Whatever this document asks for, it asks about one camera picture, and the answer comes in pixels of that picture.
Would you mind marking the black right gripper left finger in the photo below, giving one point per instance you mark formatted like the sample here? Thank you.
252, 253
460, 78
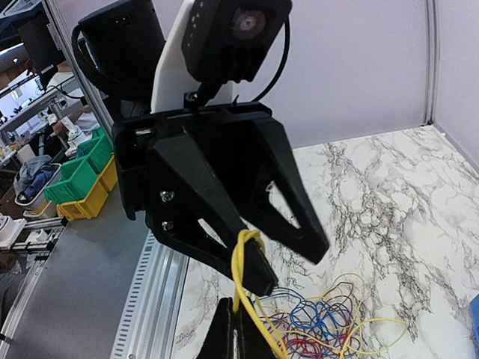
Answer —
219, 341

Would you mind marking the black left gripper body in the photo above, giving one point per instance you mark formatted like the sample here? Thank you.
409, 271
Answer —
215, 130

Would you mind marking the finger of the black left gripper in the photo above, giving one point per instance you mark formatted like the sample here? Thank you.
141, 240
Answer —
188, 212
254, 162

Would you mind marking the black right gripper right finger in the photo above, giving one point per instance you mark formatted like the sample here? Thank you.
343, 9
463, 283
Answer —
251, 344

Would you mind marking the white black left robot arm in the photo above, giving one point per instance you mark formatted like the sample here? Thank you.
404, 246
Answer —
122, 51

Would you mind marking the green storage bin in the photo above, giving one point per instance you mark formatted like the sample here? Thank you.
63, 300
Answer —
79, 175

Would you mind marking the yellow storage bin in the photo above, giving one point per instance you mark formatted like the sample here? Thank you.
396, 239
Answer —
91, 206

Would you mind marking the blue plastic bin left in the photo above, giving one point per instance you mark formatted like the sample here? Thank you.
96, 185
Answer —
474, 314

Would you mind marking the aluminium front rail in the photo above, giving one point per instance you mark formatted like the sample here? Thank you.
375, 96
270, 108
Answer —
108, 289

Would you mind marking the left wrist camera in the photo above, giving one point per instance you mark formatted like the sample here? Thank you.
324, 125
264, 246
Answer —
229, 40

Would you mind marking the aluminium frame post right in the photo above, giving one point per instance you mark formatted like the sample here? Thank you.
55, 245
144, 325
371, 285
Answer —
433, 57

